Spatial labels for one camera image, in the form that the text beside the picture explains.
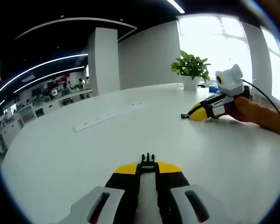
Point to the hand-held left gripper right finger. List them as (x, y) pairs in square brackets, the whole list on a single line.
[(172, 193)]

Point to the white office desk row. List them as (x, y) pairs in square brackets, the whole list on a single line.
[(60, 103)]

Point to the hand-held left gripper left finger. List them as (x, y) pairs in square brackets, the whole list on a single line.
[(121, 193)]

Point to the long straight ceiling light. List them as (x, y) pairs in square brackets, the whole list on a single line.
[(42, 66)]

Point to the green plant in white pot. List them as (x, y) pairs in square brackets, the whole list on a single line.
[(191, 67)]

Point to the small black desk object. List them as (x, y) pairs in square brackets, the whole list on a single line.
[(201, 85)]

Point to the red white wall banner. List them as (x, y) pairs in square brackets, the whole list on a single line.
[(60, 79)]

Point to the black pronged plastic buckle part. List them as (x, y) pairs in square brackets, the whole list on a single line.
[(148, 166)]

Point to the blue tissue box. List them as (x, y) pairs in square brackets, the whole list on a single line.
[(213, 88)]

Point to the bright curved ceiling light strip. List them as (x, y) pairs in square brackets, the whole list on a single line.
[(175, 5)]

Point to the person's right hand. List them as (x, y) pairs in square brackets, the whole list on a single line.
[(245, 109)]

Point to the small green desk plant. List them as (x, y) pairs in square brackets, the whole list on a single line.
[(78, 87)]

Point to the short straight ceiling light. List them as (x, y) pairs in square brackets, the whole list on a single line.
[(51, 77)]

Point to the white mesh office chair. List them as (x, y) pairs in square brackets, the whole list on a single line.
[(26, 114)]

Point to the white power strip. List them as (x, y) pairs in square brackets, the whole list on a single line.
[(95, 120)]

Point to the loop-shaped ceiling light strip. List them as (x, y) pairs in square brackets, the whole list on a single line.
[(84, 20)]

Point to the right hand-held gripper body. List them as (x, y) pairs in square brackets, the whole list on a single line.
[(231, 84)]

